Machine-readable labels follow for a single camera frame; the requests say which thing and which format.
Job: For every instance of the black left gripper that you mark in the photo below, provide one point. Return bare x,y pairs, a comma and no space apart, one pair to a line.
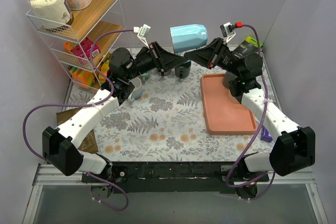
155,56

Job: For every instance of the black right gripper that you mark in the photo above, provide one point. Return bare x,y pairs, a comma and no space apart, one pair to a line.
218,54

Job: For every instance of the dark grey mug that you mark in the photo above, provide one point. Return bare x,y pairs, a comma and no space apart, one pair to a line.
183,71

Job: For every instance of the dark teal mug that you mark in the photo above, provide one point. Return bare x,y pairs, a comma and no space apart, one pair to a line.
228,77

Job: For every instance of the light blue mug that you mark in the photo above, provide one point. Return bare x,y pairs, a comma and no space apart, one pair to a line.
188,37

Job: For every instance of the blue white gradient mug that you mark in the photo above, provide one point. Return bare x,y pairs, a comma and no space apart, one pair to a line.
137,91

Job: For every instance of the green ceramic mug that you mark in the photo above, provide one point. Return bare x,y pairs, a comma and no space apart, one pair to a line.
145,76

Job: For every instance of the peach pink mug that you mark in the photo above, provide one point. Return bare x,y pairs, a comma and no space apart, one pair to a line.
234,99

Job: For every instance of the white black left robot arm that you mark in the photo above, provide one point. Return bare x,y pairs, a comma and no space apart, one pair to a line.
60,145

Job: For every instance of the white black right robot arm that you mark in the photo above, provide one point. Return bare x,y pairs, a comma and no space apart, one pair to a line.
294,147

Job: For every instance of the black green product box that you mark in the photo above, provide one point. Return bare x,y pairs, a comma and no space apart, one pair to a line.
248,46

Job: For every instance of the orange sponge box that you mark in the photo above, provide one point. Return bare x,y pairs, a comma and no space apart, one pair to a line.
104,71

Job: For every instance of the terracotta pink tray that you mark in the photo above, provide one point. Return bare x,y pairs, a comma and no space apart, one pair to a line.
222,117

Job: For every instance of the orange yellow sponge pack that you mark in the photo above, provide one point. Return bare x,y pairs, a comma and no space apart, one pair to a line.
82,77

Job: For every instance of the pink sponge box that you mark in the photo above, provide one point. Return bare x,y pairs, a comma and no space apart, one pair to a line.
83,49

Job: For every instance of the purple small packet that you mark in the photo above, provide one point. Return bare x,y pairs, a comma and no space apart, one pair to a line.
265,135

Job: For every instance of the beige wrapped paper roll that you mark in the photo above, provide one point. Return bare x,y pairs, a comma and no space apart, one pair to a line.
53,13

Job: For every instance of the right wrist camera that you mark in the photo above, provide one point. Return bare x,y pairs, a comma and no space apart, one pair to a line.
228,30

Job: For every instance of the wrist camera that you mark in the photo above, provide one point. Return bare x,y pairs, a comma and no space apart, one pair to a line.
228,30
142,33

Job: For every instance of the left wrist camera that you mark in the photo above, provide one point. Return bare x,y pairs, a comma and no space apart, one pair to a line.
142,33

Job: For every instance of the white wire wooden shelf rack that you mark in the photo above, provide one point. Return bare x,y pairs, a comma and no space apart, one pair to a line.
99,17

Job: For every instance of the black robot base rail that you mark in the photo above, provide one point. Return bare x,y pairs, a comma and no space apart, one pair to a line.
164,177

